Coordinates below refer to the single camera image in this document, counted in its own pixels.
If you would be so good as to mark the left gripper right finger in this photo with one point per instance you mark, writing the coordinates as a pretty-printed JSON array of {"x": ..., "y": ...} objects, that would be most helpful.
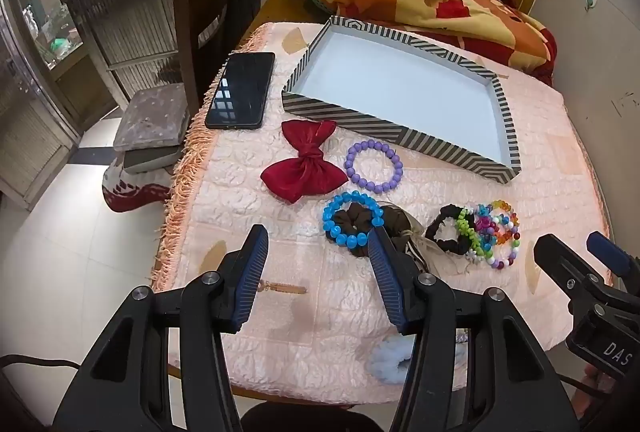
[{"x": 511, "y": 385}]

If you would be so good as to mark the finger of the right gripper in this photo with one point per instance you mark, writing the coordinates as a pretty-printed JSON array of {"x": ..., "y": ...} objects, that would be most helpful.
[
  {"x": 570, "y": 272},
  {"x": 613, "y": 257}
]

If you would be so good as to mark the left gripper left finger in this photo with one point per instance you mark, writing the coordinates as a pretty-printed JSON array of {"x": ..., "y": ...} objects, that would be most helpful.
[{"x": 122, "y": 384}]

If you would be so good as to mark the light blue fluffy scrunchie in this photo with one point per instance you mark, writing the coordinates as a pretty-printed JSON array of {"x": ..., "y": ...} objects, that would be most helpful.
[{"x": 390, "y": 360}]

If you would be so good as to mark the black scrunchie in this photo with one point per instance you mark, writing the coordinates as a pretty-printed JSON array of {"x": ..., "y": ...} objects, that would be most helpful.
[{"x": 453, "y": 230}]

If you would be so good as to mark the brown scrunchie with bow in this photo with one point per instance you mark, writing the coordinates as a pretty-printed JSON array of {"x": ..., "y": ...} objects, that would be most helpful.
[{"x": 405, "y": 232}]

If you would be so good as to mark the red fabric bow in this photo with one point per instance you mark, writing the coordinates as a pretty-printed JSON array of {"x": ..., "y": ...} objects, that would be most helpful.
[{"x": 307, "y": 174}]

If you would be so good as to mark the orange yellow red blanket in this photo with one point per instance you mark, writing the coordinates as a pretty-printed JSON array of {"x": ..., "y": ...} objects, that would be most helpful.
[{"x": 495, "y": 29}]

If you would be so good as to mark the grey seat cushion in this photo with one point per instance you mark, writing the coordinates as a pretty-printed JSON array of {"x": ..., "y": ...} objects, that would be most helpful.
[{"x": 155, "y": 117}]

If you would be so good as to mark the pink quilted table cover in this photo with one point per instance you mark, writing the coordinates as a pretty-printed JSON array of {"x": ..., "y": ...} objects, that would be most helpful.
[{"x": 320, "y": 314}]

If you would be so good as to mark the striped white tray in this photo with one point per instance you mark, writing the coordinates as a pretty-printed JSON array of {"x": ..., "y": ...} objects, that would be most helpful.
[{"x": 393, "y": 86}]

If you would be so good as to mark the black smartphone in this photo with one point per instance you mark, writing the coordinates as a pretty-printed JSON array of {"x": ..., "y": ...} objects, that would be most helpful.
[{"x": 240, "y": 98}]

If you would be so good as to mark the dark wooden chair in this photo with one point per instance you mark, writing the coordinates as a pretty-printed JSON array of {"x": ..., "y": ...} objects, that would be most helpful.
[{"x": 200, "y": 41}]

